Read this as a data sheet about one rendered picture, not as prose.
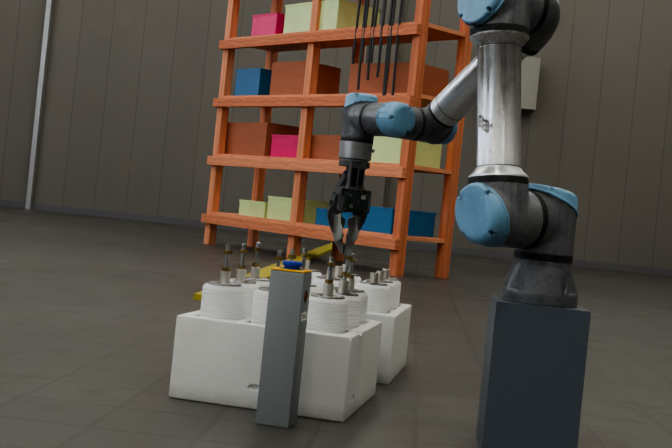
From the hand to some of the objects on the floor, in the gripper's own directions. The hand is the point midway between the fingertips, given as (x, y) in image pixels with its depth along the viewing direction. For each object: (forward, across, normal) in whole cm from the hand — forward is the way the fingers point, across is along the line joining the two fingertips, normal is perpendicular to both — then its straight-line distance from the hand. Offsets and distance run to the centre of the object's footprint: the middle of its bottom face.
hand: (343, 248), depth 245 cm
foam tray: (+36, +12, +54) cm, 66 cm away
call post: (+36, -16, -26) cm, 46 cm away
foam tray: (+36, -11, +4) cm, 37 cm away
